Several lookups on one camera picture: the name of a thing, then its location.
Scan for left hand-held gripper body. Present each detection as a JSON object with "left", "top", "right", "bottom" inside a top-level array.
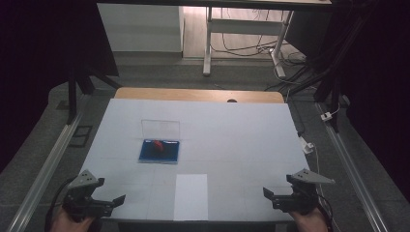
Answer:
[{"left": 61, "top": 169, "right": 114, "bottom": 223}]

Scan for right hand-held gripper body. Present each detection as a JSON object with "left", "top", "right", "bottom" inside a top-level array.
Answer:
[{"left": 272, "top": 168, "right": 337, "bottom": 217}]

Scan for blue case with clear lid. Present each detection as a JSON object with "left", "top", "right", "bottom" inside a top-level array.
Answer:
[{"left": 138, "top": 119, "right": 181, "bottom": 165}]

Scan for white paper sheet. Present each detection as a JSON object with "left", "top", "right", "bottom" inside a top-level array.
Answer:
[{"left": 173, "top": 174, "right": 210, "bottom": 222}]

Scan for person's right hand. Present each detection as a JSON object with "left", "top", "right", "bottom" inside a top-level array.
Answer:
[{"left": 288, "top": 207, "right": 328, "bottom": 232}]

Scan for person's left hand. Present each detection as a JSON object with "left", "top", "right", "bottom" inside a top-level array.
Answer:
[{"left": 49, "top": 207, "right": 98, "bottom": 232}]

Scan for white table cover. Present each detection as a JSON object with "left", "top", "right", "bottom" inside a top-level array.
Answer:
[{"left": 60, "top": 98, "right": 323, "bottom": 223}]

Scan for black metal stand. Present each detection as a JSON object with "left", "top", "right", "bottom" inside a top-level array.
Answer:
[
  {"left": 289, "top": 0, "right": 380, "bottom": 133},
  {"left": 66, "top": 62, "right": 123, "bottom": 126}
]

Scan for wooden table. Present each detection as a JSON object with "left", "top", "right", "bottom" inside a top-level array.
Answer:
[{"left": 114, "top": 86, "right": 285, "bottom": 104}]

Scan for white cabinet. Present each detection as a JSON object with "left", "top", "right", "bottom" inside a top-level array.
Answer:
[{"left": 97, "top": 3, "right": 185, "bottom": 53}]

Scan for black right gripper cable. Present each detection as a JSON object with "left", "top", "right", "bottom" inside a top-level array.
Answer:
[{"left": 316, "top": 185, "right": 335, "bottom": 232}]

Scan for white plug with cable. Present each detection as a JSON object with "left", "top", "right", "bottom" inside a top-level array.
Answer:
[{"left": 299, "top": 136, "right": 327, "bottom": 201}]

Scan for aluminium rail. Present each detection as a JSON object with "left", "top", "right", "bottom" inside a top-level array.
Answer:
[
  {"left": 6, "top": 95, "right": 92, "bottom": 232},
  {"left": 314, "top": 101, "right": 391, "bottom": 232}
]

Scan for black floor frame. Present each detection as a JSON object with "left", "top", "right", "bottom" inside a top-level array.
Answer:
[{"left": 68, "top": 125, "right": 94, "bottom": 149}]

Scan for black floor cables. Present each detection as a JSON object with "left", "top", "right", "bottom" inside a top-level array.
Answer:
[{"left": 210, "top": 8, "right": 308, "bottom": 67}]

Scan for white desk frame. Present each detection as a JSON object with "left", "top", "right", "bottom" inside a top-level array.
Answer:
[{"left": 202, "top": 6, "right": 295, "bottom": 78}]

